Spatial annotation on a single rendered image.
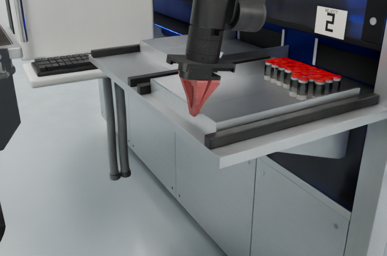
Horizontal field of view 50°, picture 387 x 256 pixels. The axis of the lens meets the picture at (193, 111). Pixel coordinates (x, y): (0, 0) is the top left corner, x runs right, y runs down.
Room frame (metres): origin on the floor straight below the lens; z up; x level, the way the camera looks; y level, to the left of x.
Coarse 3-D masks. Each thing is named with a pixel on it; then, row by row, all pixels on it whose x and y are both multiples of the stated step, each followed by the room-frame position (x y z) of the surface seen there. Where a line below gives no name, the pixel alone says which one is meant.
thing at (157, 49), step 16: (224, 32) 1.33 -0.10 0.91; (144, 48) 1.16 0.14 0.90; (160, 48) 1.21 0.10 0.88; (176, 48) 1.22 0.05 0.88; (224, 48) 1.22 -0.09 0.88; (240, 48) 1.22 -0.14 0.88; (256, 48) 1.22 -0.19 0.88; (272, 48) 1.10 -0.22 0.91; (288, 48) 1.13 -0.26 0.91; (176, 64) 0.98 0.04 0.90
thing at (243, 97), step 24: (216, 72) 0.91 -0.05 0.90; (240, 72) 0.94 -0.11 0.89; (168, 96) 0.75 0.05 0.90; (216, 96) 0.81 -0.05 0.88; (240, 96) 0.81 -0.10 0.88; (264, 96) 0.81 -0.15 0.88; (288, 96) 0.81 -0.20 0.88; (336, 96) 0.74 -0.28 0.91; (192, 120) 0.67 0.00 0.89; (216, 120) 0.69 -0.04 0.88; (240, 120) 0.63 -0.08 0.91
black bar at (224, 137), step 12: (360, 96) 0.76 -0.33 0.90; (372, 96) 0.76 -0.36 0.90; (312, 108) 0.70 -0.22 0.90; (324, 108) 0.70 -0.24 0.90; (336, 108) 0.71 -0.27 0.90; (348, 108) 0.73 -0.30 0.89; (360, 108) 0.75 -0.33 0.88; (264, 120) 0.65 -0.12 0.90; (276, 120) 0.65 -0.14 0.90; (288, 120) 0.65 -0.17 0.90; (300, 120) 0.67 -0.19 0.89; (312, 120) 0.68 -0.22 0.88; (216, 132) 0.60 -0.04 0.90; (228, 132) 0.60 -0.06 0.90; (240, 132) 0.60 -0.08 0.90; (252, 132) 0.62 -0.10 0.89; (264, 132) 0.63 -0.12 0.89; (204, 144) 0.59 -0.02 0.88; (216, 144) 0.58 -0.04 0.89
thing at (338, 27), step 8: (320, 8) 0.93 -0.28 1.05; (328, 8) 0.91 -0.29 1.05; (320, 16) 0.93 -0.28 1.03; (328, 16) 0.91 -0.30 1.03; (336, 16) 0.89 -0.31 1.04; (344, 16) 0.87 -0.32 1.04; (320, 24) 0.93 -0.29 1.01; (328, 24) 0.91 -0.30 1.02; (336, 24) 0.89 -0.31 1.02; (344, 24) 0.87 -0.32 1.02; (320, 32) 0.92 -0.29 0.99; (328, 32) 0.90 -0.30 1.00; (336, 32) 0.88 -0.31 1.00; (344, 32) 0.87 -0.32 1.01
